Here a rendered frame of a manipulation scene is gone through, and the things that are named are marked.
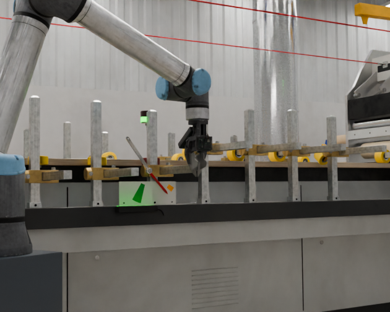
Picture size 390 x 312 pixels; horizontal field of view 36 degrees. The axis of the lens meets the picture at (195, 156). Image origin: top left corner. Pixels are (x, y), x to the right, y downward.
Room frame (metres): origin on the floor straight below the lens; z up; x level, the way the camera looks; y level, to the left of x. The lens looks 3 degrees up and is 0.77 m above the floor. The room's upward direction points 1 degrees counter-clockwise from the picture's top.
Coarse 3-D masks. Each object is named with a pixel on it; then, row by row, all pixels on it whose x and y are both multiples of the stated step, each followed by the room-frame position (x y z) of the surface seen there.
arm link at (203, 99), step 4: (208, 92) 2.27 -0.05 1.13; (196, 96) 2.23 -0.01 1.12; (200, 96) 2.24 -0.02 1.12; (204, 96) 2.24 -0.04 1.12; (208, 96) 2.26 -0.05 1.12; (192, 100) 2.24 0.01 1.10; (196, 100) 2.23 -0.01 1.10; (200, 100) 2.24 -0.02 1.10; (204, 100) 2.24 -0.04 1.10; (208, 100) 2.26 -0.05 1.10; (188, 104) 2.25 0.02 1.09; (192, 104) 2.24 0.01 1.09; (196, 104) 2.23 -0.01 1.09; (200, 104) 2.24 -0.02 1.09; (204, 104) 2.24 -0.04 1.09; (208, 104) 2.26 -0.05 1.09
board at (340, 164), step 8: (24, 160) 2.44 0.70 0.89; (48, 160) 2.48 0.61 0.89; (56, 160) 2.50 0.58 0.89; (64, 160) 2.52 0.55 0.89; (72, 160) 2.53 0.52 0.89; (80, 160) 2.55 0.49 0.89; (112, 160) 2.62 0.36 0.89; (120, 160) 2.63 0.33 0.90; (128, 160) 2.65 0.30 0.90; (136, 160) 2.67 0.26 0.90; (160, 160) 2.73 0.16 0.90; (168, 160) 2.75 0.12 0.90; (176, 160) 2.77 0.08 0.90; (184, 160) 2.79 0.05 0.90
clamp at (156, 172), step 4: (144, 168) 2.51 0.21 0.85; (152, 168) 2.53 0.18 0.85; (156, 168) 2.53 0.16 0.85; (144, 172) 2.51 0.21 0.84; (152, 172) 2.53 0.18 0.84; (156, 172) 2.53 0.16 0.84; (144, 176) 2.53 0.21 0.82; (148, 176) 2.53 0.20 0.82; (156, 176) 2.54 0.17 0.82; (160, 176) 2.55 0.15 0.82; (164, 176) 2.56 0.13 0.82; (168, 176) 2.57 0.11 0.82
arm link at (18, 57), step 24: (24, 0) 1.82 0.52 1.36; (24, 24) 1.81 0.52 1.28; (48, 24) 1.86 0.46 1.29; (24, 48) 1.80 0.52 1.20; (0, 72) 1.78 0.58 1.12; (24, 72) 1.80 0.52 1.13; (0, 96) 1.76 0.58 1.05; (24, 96) 1.82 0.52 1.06; (0, 120) 1.75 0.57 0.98; (0, 144) 1.75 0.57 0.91
